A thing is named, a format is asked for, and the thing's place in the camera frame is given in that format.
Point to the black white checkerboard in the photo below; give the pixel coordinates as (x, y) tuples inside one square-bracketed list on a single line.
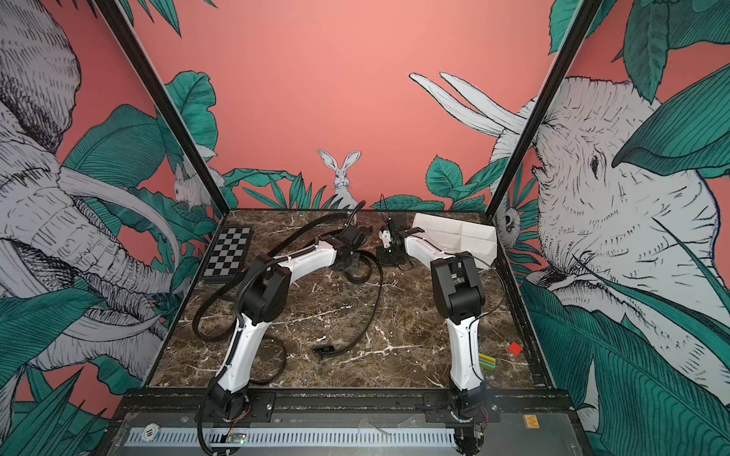
[(228, 254)]

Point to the left black frame post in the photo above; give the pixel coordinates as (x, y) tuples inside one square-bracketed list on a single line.
[(126, 37)]

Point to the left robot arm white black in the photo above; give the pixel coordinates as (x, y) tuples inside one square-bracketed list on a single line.
[(264, 296)]

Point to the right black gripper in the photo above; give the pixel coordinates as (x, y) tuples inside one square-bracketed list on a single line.
[(383, 257)]

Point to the orange label sticker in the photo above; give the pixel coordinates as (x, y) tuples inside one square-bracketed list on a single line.
[(531, 421)]

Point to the red cube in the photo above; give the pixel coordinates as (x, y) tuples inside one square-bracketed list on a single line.
[(515, 349)]

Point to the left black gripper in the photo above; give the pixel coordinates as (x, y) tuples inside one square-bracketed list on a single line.
[(356, 262)]

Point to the green yellow striped block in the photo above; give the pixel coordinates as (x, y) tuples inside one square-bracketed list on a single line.
[(487, 362)]

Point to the right black frame post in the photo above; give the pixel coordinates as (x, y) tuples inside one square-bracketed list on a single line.
[(580, 24)]

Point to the white foam storage box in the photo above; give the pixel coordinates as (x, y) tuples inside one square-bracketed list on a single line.
[(458, 236)]

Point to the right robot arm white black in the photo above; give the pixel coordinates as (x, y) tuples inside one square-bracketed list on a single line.
[(457, 291)]

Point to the white slotted cable duct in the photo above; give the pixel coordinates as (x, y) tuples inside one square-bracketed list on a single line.
[(265, 437)]

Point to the black frame post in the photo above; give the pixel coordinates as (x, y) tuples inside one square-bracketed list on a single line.
[(580, 24), (126, 37)]

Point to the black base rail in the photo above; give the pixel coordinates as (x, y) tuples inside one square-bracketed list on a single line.
[(265, 403)]

